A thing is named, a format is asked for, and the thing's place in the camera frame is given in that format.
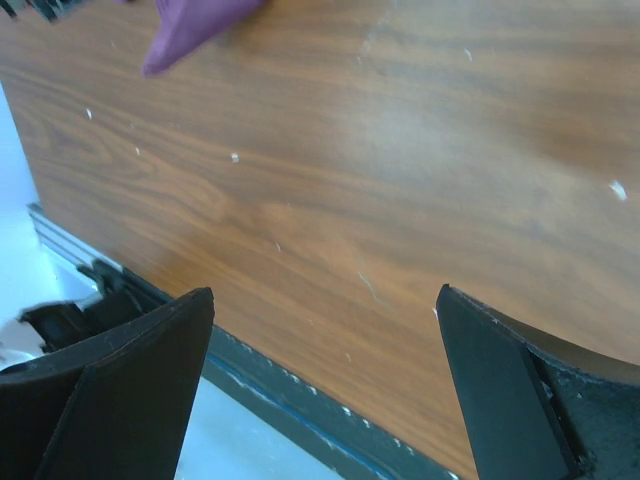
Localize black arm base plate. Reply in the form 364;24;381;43
19;260;456;479

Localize purple cloth napkin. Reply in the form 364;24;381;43
141;0;264;76

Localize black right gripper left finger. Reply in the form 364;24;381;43
1;288;214;479

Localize aluminium table frame rail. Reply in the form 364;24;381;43
27;202;121;270

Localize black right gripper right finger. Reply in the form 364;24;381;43
435;285;639;479

